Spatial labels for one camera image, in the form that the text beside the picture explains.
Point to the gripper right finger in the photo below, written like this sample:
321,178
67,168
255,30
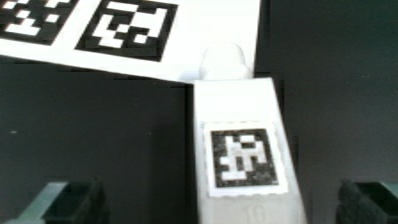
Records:
369,203

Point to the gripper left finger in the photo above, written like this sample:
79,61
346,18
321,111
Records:
71,203

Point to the white table leg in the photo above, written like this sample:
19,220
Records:
248,187

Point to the fiducial marker sheet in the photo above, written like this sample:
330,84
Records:
181,40

